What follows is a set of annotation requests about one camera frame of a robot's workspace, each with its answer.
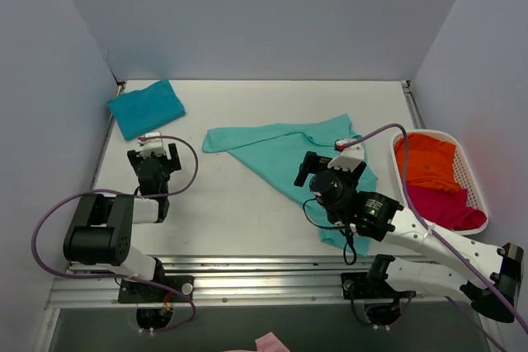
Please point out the mint green t-shirt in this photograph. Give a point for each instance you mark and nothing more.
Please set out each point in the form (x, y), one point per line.
(274, 152)

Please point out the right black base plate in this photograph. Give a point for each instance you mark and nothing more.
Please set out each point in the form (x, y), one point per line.
(355, 285)

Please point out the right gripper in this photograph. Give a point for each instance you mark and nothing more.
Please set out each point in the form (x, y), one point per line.
(330, 167)

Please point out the aluminium rail frame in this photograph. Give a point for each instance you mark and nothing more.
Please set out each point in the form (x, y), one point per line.
(259, 266)

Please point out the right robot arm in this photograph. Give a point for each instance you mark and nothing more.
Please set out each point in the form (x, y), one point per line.
(486, 276)

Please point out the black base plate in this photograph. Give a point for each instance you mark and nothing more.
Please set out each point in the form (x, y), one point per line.
(355, 285)
(132, 292)

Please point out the magenta t-shirt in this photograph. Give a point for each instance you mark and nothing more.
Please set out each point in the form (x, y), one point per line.
(445, 209)

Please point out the folded teal t-shirt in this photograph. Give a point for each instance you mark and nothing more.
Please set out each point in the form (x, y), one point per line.
(142, 111)

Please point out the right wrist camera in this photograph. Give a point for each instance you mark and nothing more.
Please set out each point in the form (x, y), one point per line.
(349, 156)

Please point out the white plastic laundry basket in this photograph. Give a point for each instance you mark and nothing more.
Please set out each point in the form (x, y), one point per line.
(464, 175)

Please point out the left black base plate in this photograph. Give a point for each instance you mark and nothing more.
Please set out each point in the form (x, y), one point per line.
(132, 292)

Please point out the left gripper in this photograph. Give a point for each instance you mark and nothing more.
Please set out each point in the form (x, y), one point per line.
(153, 160)

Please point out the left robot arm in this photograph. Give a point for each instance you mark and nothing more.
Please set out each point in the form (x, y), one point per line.
(101, 228)

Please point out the pink cloth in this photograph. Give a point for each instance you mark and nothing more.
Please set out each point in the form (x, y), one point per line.
(270, 343)

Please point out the orange t-shirt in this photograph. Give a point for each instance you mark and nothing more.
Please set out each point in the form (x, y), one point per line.
(430, 164)

